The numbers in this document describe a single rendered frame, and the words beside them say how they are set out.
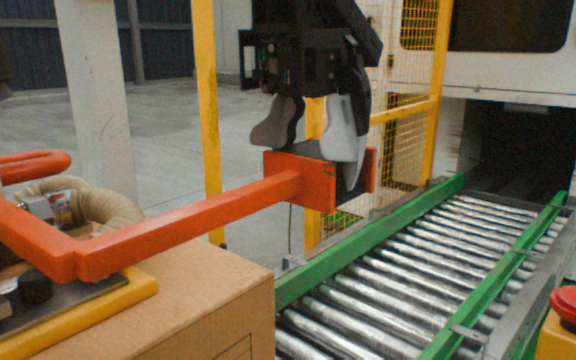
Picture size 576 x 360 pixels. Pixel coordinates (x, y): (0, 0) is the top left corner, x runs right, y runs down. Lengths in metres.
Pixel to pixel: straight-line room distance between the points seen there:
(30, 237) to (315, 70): 0.24
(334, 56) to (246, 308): 0.29
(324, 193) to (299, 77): 0.11
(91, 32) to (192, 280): 1.23
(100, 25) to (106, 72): 0.15
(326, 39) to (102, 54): 1.32
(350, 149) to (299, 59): 0.10
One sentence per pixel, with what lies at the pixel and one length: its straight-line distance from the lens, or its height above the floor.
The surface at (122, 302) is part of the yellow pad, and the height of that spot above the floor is 1.08.
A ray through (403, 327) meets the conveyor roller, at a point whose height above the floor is 0.54.
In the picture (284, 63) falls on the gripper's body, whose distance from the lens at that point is 0.37.
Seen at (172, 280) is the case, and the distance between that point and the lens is 0.52.
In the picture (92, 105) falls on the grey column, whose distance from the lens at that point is 1.64.
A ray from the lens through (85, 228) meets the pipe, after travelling 0.59.
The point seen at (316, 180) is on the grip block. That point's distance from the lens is 0.41.
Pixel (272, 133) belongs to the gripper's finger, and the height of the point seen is 1.24.
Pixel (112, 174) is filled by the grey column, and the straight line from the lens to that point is 1.71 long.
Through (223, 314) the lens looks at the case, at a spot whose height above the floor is 1.06.
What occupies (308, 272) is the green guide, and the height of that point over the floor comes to 0.62.
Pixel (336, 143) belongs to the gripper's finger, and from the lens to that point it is 0.39.
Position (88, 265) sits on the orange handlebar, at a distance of 0.29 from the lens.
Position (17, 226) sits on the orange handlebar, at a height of 1.21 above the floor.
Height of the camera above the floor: 1.34
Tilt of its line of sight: 19 degrees down
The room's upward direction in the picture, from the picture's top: straight up
